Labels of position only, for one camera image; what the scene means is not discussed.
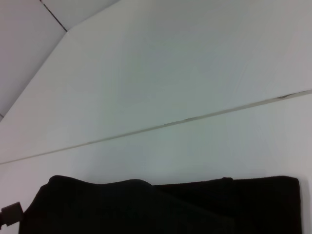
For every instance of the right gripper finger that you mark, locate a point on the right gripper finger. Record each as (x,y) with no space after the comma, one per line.
(11,214)

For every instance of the black shirt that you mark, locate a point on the black shirt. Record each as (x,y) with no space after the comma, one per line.
(170,207)

